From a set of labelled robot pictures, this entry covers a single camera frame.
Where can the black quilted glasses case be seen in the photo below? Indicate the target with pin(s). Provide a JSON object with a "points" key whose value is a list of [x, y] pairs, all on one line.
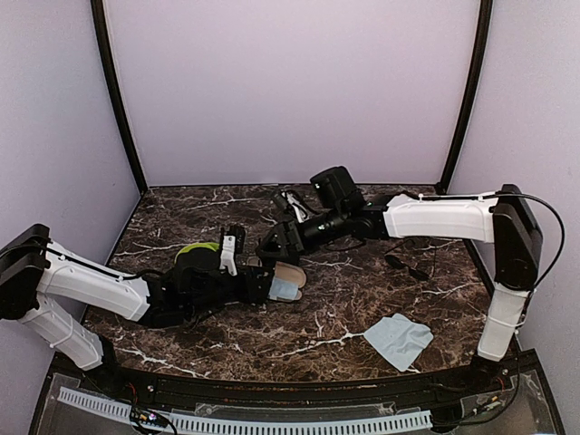
{"points": [[274, 248]]}

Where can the plaid brown glasses case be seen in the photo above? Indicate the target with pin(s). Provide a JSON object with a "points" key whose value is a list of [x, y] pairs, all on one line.
{"points": [[290, 273]]}

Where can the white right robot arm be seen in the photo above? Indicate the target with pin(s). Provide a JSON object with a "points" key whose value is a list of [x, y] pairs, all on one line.
{"points": [[499, 219]]}

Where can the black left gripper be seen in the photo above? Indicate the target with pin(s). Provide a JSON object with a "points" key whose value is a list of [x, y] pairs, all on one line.
{"points": [[251, 292]]}

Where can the gold frame sunglasses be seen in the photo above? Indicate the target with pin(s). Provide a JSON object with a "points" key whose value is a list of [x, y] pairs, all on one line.
{"points": [[406, 255]]}

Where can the black corner frame post right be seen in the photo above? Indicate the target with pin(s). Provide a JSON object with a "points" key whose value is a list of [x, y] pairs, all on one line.
{"points": [[469, 95]]}

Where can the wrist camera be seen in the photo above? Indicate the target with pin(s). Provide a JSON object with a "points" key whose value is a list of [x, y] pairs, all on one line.
{"points": [[231, 244], [292, 204]]}

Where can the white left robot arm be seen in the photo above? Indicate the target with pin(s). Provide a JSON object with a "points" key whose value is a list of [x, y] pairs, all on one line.
{"points": [[38, 274]]}

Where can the white slotted cable duct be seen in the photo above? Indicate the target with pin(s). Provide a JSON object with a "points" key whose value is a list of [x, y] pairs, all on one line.
{"points": [[157, 422]]}

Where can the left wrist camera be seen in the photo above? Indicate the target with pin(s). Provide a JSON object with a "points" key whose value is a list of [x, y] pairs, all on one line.
{"points": [[231, 244]]}

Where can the blue cleaning cloth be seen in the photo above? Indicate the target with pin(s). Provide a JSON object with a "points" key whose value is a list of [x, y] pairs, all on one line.
{"points": [[284, 291], [398, 340]]}

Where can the black corner frame post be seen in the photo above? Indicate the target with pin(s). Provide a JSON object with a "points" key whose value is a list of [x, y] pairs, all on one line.
{"points": [[469, 95], [114, 90]]}

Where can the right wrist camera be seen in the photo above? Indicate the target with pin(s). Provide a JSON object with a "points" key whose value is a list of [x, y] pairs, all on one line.
{"points": [[292, 204]]}

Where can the black corner frame post left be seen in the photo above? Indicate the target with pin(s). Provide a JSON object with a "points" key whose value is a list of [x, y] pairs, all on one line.
{"points": [[114, 90]]}

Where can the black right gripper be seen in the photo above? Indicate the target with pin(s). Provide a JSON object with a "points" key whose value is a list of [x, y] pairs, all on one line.
{"points": [[284, 236]]}

